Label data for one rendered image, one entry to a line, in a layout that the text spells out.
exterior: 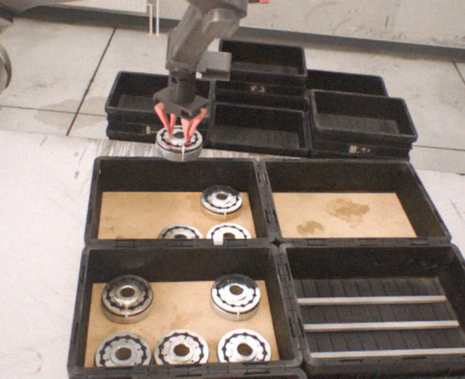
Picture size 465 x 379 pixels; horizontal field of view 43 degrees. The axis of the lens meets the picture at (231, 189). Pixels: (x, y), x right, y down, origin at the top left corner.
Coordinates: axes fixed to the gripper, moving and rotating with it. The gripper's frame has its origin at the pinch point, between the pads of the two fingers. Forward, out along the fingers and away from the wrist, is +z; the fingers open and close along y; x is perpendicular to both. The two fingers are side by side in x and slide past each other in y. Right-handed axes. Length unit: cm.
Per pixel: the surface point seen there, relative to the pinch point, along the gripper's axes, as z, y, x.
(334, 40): 88, 75, -283
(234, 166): 13.5, -6.9, -14.2
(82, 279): 14.0, -4.7, 35.7
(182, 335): 20.2, -25.1, 30.6
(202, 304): 23.0, -22.3, 20.0
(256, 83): 47, 44, -116
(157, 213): 22.1, 2.7, 3.8
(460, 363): 14, -71, 9
